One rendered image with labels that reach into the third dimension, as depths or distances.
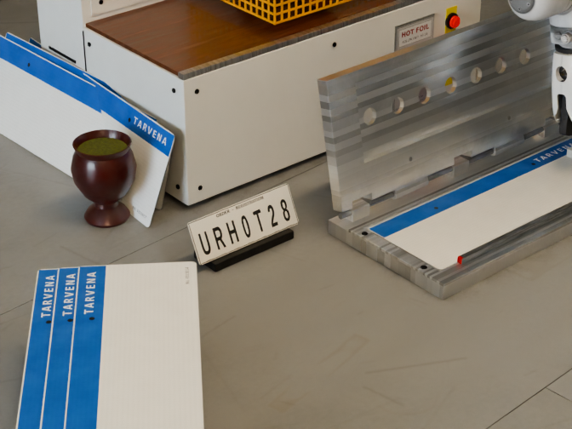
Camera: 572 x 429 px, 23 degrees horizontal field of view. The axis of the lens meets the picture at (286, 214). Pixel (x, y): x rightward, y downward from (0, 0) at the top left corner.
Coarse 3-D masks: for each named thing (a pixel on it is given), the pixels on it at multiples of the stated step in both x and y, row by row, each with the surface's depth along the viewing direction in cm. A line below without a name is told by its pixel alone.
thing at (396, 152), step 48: (432, 48) 184; (480, 48) 191; (528, 48) 197; (336, 96) 175; (384, 96) 181; (432, 96) 187; (480, 96) 193; (528, 96) 198; (336, 144) 176; (384, 144) 183; (432, 144) 187; (480, 144) 193; (336, 192) 179; (384, 192) 183
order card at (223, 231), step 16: (272, 192) 181; (288, 192) 182; (224, 208) 176; (240, 208) 178; (256, 208) 179; (272, 208) 181; (288, 208) 182; (192, 224) 174; (208, 224) 175; (224, 224) 176; (240, 224) 178; (256, 224) 179; (272, 224) 180; (288, 224) 182; (192, 240) 173; (208, 240) 175; (224, 240) 176; (240, 240) 178; (256, 240) 179; (208, 256) 175
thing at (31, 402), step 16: (48, 272) 156; (48, 288) 153; (48, 304) 150; (32, 320) 148; (48, 320) 148; (32, 336) 145; (48, 336) 145; (32, 352) 143; (48, 352) 143; (32, 368) 141; (32, 384) 138; (32, 400) 136; (32, 416) 134
